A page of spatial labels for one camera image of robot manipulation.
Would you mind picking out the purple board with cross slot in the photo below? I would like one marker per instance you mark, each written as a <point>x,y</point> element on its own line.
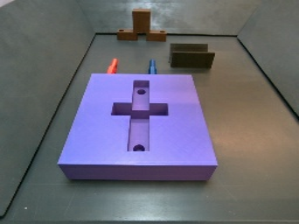
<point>139,130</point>

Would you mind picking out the blue peg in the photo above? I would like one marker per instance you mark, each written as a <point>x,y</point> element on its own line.
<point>152,67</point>

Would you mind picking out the red peg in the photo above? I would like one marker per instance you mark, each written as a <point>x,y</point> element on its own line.
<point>112,67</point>

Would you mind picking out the brown T-shaped bracket block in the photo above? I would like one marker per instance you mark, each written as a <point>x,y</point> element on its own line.
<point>141,28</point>

